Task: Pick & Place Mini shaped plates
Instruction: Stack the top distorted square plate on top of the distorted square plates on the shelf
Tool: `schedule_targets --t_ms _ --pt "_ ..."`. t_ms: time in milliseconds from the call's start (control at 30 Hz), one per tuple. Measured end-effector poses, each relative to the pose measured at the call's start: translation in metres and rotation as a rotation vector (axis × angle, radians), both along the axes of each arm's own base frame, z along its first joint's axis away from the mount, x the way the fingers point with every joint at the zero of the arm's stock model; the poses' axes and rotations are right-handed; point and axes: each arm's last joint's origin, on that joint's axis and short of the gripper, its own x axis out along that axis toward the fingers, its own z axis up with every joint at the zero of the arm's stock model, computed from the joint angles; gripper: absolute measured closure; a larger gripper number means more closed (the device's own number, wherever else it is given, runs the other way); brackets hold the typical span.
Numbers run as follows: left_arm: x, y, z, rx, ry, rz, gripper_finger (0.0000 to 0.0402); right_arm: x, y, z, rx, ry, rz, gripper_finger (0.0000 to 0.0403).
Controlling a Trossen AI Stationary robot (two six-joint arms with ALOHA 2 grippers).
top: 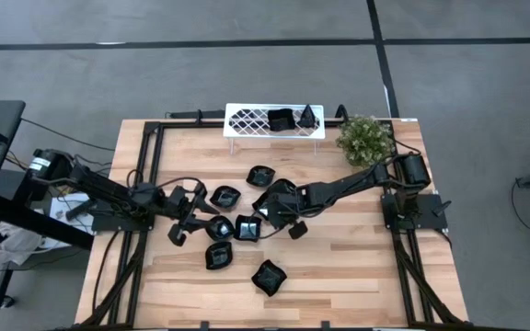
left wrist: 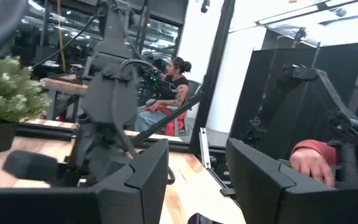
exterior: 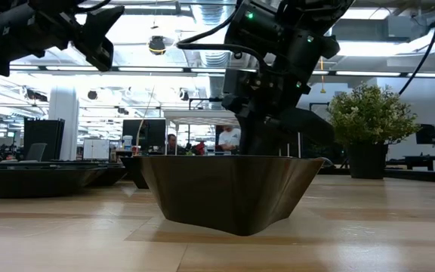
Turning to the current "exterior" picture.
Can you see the black tall cabinet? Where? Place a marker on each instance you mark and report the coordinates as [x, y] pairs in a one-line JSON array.
[[44, 138]]

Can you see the black leaf-shaped mini plate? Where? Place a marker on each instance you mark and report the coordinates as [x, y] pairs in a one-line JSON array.
[[111, 175], [32, 181]]

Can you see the grey office chair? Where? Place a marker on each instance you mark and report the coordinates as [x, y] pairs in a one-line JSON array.
[[36, 151]]

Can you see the person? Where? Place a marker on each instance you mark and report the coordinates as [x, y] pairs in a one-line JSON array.
[[171, 143], [229, 139]]

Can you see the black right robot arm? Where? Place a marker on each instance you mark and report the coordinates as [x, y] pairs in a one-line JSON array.
[[263, 26]]

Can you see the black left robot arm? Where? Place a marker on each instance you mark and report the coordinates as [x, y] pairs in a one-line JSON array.
[[6, 34]]

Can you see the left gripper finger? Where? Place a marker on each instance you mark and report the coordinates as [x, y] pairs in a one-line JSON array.
[[98, 41]]

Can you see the black hanging ceiling device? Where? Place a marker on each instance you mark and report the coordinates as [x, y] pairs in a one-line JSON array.
[[157, 44]]

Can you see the black computer monitor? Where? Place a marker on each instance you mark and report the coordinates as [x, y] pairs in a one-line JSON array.
[[149, 134]]

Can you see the small green potted plant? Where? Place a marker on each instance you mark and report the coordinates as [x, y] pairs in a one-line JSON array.
[[368, 117]]

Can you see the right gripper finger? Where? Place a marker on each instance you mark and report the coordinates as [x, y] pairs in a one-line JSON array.
[[308, 126], [257, 140]]

